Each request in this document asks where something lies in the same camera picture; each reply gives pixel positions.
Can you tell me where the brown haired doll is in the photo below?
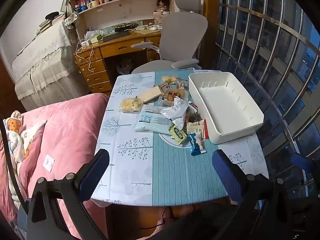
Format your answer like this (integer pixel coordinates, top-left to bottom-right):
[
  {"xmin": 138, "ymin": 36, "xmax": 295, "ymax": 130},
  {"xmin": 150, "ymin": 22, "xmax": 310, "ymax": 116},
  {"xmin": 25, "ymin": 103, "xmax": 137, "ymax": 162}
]
[{"xmin": 156, "ymin": 0, "xmax": 172, "ymax": 13}]

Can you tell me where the wooden bookshelf hutch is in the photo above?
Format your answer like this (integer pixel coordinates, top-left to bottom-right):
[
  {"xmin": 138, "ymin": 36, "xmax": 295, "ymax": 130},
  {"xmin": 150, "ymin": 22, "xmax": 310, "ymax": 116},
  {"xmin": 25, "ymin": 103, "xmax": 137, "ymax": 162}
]
[{"xmin": 65, "ymin": 0, "xmax": 175, "ymax": 34}]

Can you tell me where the dark brown snack packet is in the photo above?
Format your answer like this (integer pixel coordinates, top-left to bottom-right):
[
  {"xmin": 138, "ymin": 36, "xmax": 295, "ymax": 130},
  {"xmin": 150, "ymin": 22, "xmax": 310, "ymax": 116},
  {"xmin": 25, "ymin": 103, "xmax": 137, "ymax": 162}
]
[{"xmin": 186, "ymin": 112, "xmax": 203, "ymax": 123}]

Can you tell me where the large light blue packet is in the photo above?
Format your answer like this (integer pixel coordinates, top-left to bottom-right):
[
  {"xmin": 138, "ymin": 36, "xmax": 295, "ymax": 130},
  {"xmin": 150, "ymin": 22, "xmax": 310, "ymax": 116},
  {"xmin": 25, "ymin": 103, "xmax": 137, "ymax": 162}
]
[{"xmin": 134, "ymin": 105, "xmax": 175, "ymax": 133}]

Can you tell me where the metal window grille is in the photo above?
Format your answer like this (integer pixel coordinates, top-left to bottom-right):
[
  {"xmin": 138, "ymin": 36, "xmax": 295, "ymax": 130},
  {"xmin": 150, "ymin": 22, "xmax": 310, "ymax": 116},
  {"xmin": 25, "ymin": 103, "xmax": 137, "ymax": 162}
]
[{"xmin": 215, "ymin": 0, "xmax": 320, "ymax": 200}]

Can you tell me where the white packet with red edge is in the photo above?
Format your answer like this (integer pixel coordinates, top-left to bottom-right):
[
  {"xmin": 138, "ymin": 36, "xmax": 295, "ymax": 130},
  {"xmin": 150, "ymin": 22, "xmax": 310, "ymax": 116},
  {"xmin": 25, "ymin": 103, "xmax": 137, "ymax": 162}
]
[{"xmin": 186, "ymin": 119, "xmax": 210, "ymax": 140}]

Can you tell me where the grey office chair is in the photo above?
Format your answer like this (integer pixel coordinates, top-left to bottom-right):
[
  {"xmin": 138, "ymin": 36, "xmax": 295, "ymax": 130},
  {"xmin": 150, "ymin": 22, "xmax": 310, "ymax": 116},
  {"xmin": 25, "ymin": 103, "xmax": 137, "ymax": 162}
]
[{"xmin": 130, "ymin": 0, "xmax": 209, "ymax": 75}]

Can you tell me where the yellow green snack packet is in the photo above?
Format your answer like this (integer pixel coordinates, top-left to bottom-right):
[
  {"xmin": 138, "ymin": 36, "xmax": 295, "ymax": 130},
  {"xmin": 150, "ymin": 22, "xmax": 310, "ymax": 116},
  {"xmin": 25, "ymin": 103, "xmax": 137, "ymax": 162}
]
[{"xmin": 168, "ymin": 125, "xmax": 188, "ymax": 145}]

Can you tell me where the small blue snack packet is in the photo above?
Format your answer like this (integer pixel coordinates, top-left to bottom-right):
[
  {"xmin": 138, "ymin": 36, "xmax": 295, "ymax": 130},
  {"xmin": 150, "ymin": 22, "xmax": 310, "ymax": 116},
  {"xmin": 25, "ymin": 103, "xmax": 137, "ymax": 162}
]
[{"xmin": 187, "ymin": 132, "xmax": 207, "ymax": 156}]

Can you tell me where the white plastic bin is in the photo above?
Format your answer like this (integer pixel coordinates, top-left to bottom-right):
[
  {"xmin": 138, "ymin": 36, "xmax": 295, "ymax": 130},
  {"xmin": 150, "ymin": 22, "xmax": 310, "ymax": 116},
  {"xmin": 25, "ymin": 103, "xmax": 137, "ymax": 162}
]
[{"xmin": 188, "ymin": 72, "xmax": 265, "ymax": 145}]

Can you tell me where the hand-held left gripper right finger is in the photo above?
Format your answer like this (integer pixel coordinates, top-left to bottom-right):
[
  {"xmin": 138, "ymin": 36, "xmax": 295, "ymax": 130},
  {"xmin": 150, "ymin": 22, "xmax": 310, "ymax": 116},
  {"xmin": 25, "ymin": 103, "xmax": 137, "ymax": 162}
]
[{"xmin": 212, "ymin": 149, "xmax": 298, "ymax": 240}]

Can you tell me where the black keyboard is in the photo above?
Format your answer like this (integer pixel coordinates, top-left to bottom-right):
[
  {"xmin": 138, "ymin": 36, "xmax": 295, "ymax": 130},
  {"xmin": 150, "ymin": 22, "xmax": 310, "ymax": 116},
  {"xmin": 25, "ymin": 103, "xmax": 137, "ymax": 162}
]
[{"xmin": 102, "ymin": 31, "xmax": 132, "ymax": 42}]

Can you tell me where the white and orange snack packet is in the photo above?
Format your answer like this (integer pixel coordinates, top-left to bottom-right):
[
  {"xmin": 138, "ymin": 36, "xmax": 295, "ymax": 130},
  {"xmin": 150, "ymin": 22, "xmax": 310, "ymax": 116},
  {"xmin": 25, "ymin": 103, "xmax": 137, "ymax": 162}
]
[{"xmin": 160, "ymin": 97, "xmax": 193, "ymax": 130}]

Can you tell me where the cartoon print cloth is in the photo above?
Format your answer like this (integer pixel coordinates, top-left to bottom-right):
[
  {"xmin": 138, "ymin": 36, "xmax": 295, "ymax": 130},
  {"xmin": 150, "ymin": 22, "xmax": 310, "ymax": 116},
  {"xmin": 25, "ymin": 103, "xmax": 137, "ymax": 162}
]
[{"xmin": 4, "ymin": 110, "xmax": 48, "ymax": 170}]

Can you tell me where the white charging cable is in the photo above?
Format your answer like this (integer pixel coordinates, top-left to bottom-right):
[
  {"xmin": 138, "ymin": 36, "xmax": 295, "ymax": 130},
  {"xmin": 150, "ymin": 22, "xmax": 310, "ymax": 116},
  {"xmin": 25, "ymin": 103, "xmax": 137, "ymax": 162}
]
[{"xmin": 75, "ymin": 39, "xmax": 100, "ymax": 73}]

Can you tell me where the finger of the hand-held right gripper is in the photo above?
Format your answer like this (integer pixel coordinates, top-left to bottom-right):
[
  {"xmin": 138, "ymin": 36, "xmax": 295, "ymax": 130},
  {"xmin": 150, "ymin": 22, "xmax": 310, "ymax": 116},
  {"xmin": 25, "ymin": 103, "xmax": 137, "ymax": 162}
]
[{"xmin": 291, "ymin": 153, "xmax": 320, "ymax": 178}]

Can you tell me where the stack of flat books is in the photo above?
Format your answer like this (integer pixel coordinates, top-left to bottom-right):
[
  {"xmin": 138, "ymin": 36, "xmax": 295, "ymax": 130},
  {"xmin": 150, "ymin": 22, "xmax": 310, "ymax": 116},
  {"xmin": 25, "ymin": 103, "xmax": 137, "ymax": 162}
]
[{"xmin": 36, "ymin": 15, "xmax": 67, "ymax": 34}]

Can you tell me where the crumpled green white bag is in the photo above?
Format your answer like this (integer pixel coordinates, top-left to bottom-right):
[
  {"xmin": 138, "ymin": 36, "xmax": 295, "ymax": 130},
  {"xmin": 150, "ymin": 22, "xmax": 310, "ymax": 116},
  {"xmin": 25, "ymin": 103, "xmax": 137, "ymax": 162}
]
[{"xmin": 84, "ymin": 29, "xmax": 105, "ymax": 44}]

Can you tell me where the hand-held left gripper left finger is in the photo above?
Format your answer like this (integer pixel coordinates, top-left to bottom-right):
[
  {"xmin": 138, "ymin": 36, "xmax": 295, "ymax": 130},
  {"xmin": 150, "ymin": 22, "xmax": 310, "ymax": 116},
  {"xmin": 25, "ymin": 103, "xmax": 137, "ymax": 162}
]
[{"xmin": 26, "ymin": 149, "xmax": 110, "ymax": 240}]

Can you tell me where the long beige cracker packet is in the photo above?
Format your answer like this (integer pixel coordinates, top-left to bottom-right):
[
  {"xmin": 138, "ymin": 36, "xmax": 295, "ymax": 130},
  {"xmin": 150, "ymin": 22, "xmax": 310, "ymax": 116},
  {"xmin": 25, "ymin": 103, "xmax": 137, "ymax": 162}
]
[{"xmin": 137, "ymin": 85, "xmax": 164, "ymax": 103}]

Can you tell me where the clear red nut packet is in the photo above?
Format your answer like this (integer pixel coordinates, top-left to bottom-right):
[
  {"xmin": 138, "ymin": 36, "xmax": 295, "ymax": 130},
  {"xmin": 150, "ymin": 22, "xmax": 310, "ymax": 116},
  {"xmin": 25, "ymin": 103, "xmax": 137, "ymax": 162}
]
[{"xmin": 175, "ymin": 78, "xmax": 189, "ymax": 90}]

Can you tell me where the floral box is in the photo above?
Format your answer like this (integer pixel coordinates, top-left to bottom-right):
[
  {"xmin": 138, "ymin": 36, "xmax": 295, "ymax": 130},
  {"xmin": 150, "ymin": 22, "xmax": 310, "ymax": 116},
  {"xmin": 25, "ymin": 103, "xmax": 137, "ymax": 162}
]
[{"xmin": 153, "ymin": 12, "xmax": 167, "ymax": 27}]

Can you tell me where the clear packet of crumbly cookies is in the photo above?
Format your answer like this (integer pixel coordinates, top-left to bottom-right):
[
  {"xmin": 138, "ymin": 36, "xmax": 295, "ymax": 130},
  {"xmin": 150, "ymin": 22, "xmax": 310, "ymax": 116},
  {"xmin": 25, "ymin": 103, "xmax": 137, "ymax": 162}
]
[{"xmin": 119, "ymin": 97, "xmax": 143, "ymax": 113}]

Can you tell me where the wooden desk with drawers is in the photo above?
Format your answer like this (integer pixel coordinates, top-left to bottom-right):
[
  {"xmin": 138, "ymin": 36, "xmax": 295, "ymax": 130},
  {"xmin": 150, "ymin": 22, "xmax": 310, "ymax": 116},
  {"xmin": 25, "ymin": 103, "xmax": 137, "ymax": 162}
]
[{"xmin": 73, "ymin": 31, "xmax": 163, "ymax": 94}]

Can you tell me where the crumpled pale bag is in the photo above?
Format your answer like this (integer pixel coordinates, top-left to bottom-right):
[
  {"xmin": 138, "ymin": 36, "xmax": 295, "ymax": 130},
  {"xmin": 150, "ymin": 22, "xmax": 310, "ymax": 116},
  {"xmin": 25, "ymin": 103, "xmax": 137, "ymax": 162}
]
[{"xmin": 116, "ymin": 58, "xmax": 133, "ymax": 74}]

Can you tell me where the floral fabric pouch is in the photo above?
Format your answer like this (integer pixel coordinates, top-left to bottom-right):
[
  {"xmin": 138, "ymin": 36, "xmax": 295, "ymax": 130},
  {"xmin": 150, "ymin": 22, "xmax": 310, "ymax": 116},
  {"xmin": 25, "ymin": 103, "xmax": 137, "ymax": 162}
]
[{"xmin": 64, "ymin": 12, "xmax": 80, "ymax": 29}]

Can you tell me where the pink blanket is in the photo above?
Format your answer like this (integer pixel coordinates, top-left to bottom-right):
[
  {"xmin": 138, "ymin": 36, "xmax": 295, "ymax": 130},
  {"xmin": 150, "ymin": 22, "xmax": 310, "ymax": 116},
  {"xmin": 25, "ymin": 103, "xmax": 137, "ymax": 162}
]
[{"xmin": 0, "ymin": 93, "xmax": 110, "ymax": 240}]

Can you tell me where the white blanket label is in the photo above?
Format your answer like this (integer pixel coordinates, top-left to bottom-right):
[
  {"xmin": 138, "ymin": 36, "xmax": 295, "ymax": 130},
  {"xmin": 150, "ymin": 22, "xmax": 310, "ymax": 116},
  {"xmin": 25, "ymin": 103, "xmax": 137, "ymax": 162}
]
[{"xmin": 42, "ymin": 154, "xmax": 56, "ymax": 172}]

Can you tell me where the white lace furniture cover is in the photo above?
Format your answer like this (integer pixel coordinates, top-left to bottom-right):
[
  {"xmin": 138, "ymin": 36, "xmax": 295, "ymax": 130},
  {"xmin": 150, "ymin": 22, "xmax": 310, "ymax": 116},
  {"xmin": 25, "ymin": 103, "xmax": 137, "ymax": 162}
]
[{"xmin": 11, "ymin": 19, "xmax": 92, "ymax": 112}]

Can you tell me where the tree print tablecloth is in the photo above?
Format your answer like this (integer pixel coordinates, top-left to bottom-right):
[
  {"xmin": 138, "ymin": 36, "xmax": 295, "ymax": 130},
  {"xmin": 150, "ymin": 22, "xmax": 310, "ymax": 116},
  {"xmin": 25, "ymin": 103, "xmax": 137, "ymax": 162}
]
[{"xmin": 91, "ymin": 70, "xmax": 269, "ymax": 208}]

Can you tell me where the thin black cable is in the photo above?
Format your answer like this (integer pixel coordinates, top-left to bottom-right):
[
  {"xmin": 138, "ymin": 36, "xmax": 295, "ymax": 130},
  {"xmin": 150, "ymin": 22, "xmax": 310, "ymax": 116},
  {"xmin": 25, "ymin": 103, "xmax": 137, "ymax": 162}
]
[{"xmin": 140, "ymin": 206, "xmax": 175, "ymax": 230}]

